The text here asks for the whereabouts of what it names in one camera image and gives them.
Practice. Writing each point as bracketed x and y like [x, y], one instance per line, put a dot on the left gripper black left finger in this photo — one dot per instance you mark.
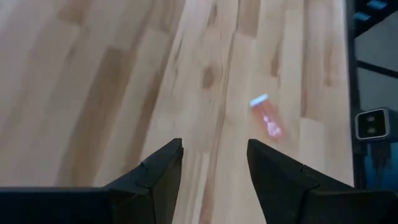
[155, 186]

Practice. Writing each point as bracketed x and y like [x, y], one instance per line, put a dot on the black table edge frame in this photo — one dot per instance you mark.
[353, 77]

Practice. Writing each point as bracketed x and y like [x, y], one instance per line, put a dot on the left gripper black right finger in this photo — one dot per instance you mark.
[276, 186]

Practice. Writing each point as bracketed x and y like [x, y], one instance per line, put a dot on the pink medicine bottle white cap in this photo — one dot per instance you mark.
[267, 116]

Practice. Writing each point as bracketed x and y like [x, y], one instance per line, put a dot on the grey-framed black camera box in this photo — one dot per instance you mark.
[371, 124]

